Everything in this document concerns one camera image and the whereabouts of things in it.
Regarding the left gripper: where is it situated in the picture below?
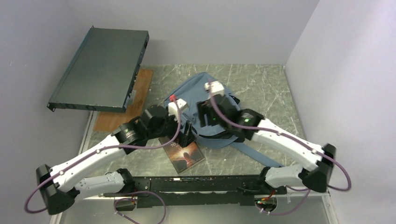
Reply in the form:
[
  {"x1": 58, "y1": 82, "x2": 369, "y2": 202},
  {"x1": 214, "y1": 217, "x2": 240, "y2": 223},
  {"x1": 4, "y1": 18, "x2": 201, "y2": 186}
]
[{"x1": 148, "y1": 109, "x2": 197, "y2": 147}]

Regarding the dark cover book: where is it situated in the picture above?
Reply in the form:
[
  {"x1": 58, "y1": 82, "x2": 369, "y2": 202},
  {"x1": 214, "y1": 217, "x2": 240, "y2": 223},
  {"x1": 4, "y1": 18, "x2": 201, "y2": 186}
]
[{"x1": 163, "y1": 141, "x2": 205, "y2": 174}]

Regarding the blue backpack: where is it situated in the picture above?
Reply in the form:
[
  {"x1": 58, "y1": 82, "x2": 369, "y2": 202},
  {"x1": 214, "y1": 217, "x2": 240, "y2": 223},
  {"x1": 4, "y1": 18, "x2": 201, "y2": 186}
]
[{"x1": 163, "y1": 72, "x2": 282, "y2": 167}]

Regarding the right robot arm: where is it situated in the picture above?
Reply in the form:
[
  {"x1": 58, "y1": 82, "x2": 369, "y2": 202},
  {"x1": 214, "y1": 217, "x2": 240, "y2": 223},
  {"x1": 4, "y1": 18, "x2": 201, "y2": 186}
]
[{"x1": 197, "y1": 95, "x2": 336, "y2": 194}]

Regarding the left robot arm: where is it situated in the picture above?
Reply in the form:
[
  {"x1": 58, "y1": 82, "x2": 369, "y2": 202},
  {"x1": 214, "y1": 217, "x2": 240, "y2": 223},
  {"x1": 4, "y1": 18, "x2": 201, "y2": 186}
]
[{"x1": 36, "y1": 99, "x2": 192, "y2": 215}]

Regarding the brown wooden board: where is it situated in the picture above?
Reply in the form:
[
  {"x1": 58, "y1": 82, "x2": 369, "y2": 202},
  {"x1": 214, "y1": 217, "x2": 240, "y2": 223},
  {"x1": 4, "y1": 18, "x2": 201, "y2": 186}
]
[{"x1": 93, "y1": 69, "x2": 154, "y2": 132}]

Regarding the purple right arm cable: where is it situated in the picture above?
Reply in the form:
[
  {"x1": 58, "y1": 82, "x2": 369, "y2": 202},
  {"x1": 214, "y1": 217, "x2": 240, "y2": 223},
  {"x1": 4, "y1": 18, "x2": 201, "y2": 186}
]
[{"x1": 208, "y1": 82, "x2": 353, "y2": 217}]

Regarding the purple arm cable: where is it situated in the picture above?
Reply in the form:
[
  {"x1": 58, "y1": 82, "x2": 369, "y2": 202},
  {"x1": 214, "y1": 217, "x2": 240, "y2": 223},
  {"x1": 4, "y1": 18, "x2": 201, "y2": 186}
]
[
  {"x1": 208, "y1": 82, "x2": 353, "y2": 217},
  {"x1": 24, "y1": 98, "x2": 183, "y2": 224}
]

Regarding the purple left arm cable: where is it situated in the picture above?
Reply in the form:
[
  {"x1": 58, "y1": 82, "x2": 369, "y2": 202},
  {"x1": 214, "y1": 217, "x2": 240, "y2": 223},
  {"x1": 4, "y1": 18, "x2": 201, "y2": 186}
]
[{"x1": 24, "y1": 98, "x2": 183, "y2": 224}]

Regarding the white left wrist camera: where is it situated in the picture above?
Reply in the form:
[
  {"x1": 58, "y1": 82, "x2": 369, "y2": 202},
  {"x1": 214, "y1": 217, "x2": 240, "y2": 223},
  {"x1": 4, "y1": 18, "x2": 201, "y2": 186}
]
[{"x1": 168, "y1": 94, "x2": 189, "y2": 117}]

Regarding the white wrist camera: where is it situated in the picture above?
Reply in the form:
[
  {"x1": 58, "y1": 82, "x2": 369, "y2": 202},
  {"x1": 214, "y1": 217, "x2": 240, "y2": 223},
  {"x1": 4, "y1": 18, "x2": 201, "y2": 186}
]
[
  {"x1": 204, "y1": 81, "x2": 225, "y2": 99},
  {"x1": 168, "y1": 94, "x2": 189, "y2": 117}
]

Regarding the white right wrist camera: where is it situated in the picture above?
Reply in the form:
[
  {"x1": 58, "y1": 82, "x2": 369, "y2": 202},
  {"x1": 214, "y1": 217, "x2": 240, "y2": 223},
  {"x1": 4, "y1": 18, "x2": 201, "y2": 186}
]
[{"x1": 204, "y1": 81, "x2": 225, "y2": 99}]

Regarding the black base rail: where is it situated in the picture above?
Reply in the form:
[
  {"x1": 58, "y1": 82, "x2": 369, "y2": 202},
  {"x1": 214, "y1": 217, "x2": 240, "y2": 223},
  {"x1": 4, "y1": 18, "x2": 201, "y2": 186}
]
[{"x1": 103, "y1": 175, "x2": 288, "y2": 208}]

